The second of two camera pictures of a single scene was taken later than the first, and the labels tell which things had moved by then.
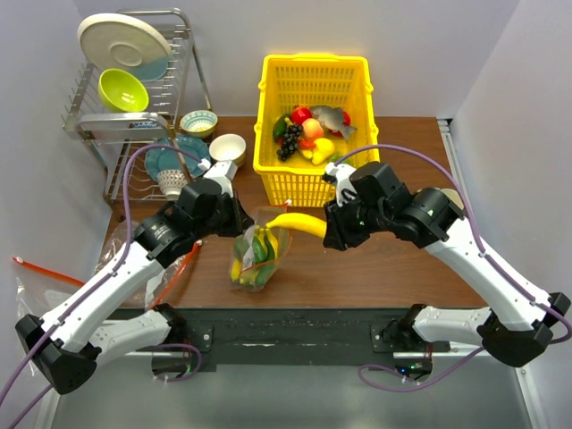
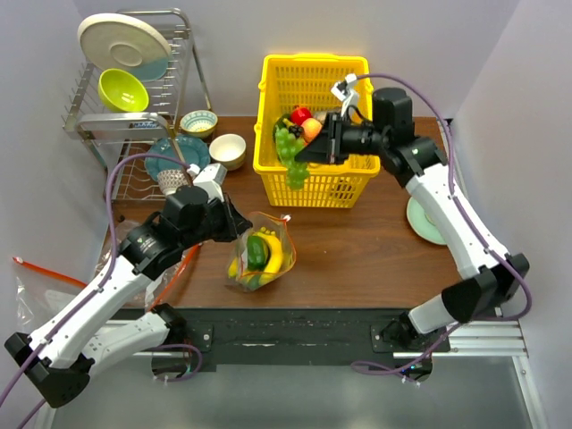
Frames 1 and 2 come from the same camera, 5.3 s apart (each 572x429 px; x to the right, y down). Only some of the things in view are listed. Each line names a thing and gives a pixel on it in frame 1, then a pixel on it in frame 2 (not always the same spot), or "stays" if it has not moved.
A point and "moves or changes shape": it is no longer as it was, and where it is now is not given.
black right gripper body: x=354 y=221 → x=342 y=139
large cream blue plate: x=121 y=41 stays
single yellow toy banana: x=299 y=222 → x=274 y=262
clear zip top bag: x=259 y=250 moves or changes shape
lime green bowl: x=122 y=91 stays
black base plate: x=248 y=336 stays
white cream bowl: x=228 y=147 stays
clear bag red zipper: x=39 y=290 stays
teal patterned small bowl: x=198 y=123 stays
